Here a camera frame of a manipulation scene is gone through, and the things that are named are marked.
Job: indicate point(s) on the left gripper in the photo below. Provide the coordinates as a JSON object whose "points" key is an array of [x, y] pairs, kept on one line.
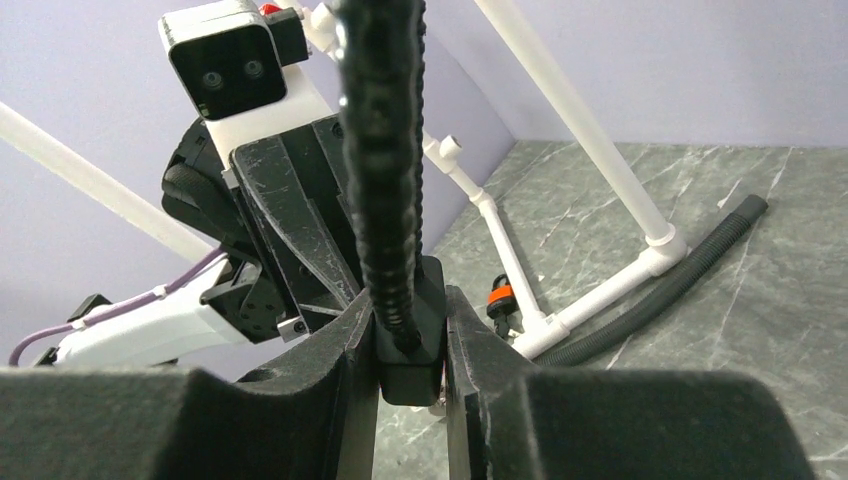
{"points": [[280, 215]]}

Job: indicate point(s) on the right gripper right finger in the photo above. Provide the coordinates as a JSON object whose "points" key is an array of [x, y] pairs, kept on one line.
{"points": [[511, 419]]}

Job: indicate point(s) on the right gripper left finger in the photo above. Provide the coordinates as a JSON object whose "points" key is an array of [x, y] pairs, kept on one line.
{"points": [[307, 414]]}

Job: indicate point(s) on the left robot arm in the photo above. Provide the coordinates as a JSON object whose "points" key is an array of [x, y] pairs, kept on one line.
{"points": [[158, 326]]}

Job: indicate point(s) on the orange black padlock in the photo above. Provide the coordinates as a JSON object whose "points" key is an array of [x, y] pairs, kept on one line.
{"points": [[502, 301]]}

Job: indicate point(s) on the white PVC pipe frame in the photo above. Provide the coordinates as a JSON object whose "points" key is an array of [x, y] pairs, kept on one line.
{"points": [[94, 75]]}

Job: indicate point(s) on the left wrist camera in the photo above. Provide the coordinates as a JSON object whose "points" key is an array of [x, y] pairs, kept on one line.
{"points": [[240, 64]]}

